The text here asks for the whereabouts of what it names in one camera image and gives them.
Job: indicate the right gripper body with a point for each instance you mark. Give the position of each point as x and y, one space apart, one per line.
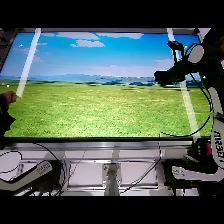
168 76

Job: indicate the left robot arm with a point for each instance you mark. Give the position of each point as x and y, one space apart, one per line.
33 175

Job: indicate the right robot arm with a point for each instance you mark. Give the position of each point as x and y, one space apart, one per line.
217 100

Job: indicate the black garment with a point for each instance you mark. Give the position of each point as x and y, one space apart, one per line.
4 121

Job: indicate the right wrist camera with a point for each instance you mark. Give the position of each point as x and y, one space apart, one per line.
176 50

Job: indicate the silver frame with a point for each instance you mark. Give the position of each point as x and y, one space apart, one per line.
100 145

